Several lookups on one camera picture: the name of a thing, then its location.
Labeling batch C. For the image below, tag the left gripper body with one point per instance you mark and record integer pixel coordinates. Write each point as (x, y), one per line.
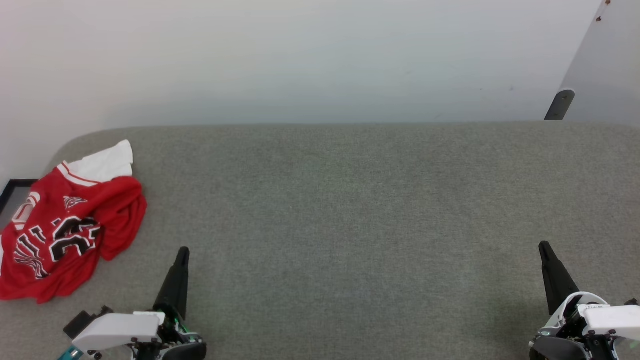
(180, 345)

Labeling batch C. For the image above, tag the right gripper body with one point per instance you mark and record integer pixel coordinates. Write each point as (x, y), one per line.
(560, 347)

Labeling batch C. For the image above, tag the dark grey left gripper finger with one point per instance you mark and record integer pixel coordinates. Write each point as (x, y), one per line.
(174, 287)

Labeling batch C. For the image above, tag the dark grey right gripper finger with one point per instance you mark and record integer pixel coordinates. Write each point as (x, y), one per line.
(557, 282)

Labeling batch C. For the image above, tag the red Bulls basketball jersey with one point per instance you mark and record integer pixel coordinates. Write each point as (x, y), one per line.
(60, 235)

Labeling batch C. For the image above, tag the white panel with screws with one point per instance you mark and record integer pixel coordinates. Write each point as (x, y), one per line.
(607, 60)

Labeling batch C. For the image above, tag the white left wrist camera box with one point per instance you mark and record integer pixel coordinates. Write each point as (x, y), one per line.
(117, 330)

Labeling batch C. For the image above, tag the black rectangular frame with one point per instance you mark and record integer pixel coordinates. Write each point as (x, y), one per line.
(6, 192)

